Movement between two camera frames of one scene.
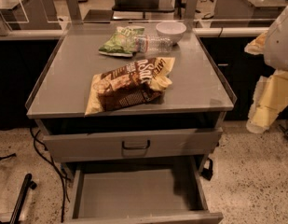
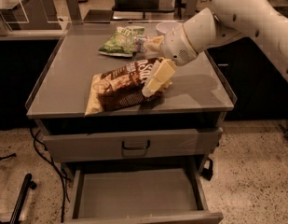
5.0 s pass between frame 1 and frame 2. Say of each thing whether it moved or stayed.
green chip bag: stayed
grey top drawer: stayed
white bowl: stayed
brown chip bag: stayed
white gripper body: moved
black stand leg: stayed
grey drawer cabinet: stayed
